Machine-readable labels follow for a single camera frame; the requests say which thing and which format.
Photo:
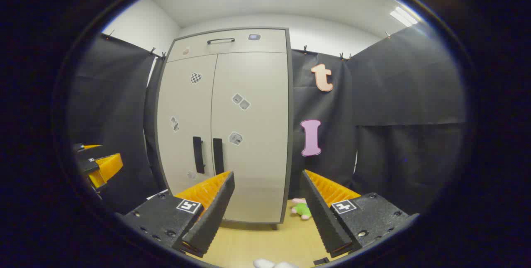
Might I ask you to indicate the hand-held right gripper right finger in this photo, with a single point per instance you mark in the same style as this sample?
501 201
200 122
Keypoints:
323 218

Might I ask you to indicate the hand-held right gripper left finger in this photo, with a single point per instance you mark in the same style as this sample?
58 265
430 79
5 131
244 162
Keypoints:
211 218

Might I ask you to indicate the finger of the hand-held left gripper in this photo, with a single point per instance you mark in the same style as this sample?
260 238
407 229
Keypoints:
88 148
108 166

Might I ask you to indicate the beige shoe cabinet door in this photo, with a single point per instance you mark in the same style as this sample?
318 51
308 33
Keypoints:
186 106
257 164

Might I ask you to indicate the beige double-door shoe cabinet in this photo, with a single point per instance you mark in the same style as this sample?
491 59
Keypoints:
265 42

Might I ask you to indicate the green plush toy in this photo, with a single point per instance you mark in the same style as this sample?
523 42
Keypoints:
302 209

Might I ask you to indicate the black backdrop cloth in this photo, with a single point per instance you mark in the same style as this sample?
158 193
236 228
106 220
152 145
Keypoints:
406 93

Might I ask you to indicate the ceiling light panel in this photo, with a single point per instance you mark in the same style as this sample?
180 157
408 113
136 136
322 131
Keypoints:
403 15

